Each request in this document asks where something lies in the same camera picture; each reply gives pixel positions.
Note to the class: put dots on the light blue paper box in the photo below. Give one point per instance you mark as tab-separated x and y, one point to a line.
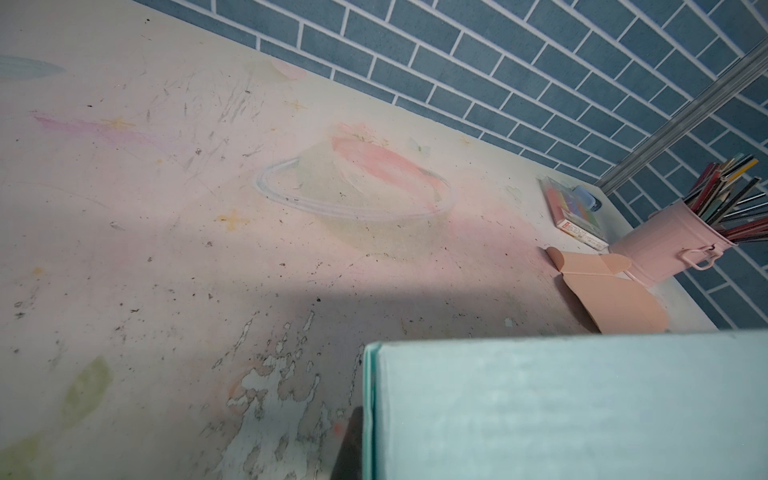
661	406

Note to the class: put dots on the box of coloured markers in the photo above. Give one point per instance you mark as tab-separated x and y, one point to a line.
571	216

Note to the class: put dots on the pink flat paper box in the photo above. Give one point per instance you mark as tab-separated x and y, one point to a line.
616	305

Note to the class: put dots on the pink pencil cup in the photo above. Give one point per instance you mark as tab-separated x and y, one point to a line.
671	241

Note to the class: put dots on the coloured pencils bundle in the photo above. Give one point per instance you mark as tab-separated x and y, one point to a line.
729	203

